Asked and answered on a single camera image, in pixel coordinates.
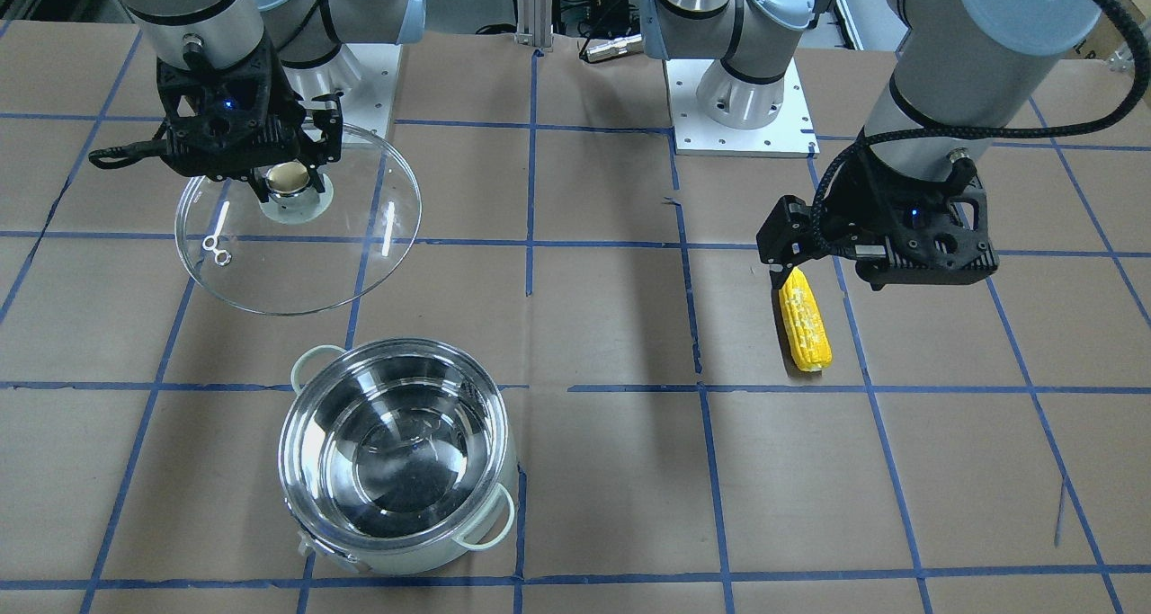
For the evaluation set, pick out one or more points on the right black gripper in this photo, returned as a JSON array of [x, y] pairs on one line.
[[281, 109]]

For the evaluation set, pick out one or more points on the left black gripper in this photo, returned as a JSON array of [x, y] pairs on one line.
[[854, 208]]

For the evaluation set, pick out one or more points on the yellow corn cob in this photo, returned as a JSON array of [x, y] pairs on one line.
[[809, 346]]

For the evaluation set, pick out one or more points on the glass pot lid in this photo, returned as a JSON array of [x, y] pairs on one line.
[[306, 248]]

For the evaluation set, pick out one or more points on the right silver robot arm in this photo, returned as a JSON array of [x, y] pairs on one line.
[[303, 33]]

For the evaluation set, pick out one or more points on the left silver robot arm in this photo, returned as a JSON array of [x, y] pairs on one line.
[[967, 67]]

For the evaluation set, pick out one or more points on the pale green steel pot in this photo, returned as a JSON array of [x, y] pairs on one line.
[[396, 456]]

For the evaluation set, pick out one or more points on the black power adapter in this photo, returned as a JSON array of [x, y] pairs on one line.
[[610, 19]]

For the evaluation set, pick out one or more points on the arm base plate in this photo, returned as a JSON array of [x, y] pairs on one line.
[[366, 77], [716, 115]]

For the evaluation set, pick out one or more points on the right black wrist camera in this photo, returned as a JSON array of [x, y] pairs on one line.
[[200, 106]]

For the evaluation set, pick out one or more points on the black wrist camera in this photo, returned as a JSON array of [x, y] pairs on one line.
[[200, 106], [929, 233]]

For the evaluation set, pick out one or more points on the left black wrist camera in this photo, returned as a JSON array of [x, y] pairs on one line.
[[929, 233]]

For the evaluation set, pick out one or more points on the aluminium frame post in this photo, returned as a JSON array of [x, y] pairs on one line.
[[535, 23]]

